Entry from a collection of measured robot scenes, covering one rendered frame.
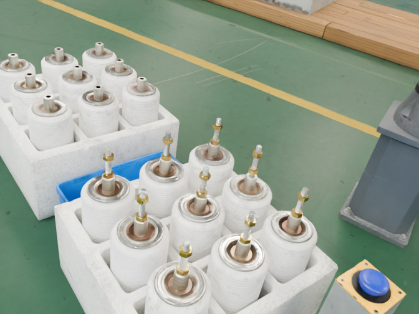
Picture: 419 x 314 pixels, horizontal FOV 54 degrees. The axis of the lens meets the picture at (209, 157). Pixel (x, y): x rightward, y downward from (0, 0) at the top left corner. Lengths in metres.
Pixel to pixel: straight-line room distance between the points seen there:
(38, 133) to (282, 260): 0.59
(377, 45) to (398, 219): 1.46
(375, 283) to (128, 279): 0.37
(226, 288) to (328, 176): 0.75
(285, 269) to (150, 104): 0.54
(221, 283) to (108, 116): 0.51
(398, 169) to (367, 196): 0.12
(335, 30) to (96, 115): 1.77
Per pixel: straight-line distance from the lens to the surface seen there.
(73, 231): 0.80
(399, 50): 2.48
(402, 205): 1.16
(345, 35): 2.52
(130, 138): 1.04
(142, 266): 0.69
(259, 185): 0.82
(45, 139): 0.99
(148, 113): 1.07
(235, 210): 0.79
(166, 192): 0.79
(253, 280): 0.67
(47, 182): 1.01
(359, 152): 1.53
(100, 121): 1.02
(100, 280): 0.72
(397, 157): 1.10
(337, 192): 1.30
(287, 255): 0.74
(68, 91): 1.11
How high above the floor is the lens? 0.76
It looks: 36 degrees down
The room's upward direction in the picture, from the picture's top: 10 degrees clockwise
